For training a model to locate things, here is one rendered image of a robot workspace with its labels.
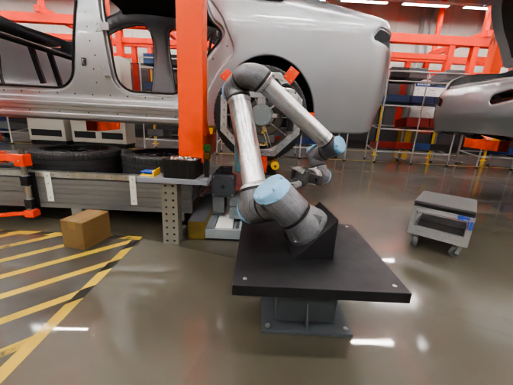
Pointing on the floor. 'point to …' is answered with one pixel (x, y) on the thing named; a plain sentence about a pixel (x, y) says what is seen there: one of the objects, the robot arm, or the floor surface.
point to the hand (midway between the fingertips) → (293, 177)
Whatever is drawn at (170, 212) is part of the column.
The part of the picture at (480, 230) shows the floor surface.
